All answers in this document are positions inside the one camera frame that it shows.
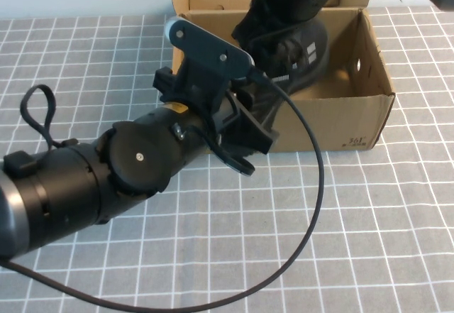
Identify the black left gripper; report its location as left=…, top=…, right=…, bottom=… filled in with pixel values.
left=208, top=81, right=285, bottom=155

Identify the black knit sneaker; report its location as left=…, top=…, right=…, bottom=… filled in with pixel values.
left=232, top=0, right=331, bottom=96

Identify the brown cardboard shoe box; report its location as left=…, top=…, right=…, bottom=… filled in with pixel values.
left=169, top=0, right=397, bottom=154

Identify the grey white checked tablecloth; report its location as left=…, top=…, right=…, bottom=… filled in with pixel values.
left=0, top=6, right=454, bottom=313

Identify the left wrist camera black silver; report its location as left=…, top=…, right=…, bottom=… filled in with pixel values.
left=165, top=17, right=255, bottom=83

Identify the black left camera cable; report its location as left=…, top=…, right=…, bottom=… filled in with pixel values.
left=0, top=67, right=326, bottom=312

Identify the black strap loop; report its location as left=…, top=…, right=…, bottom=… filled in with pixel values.
left=19, top=84, right=79, bottom=150

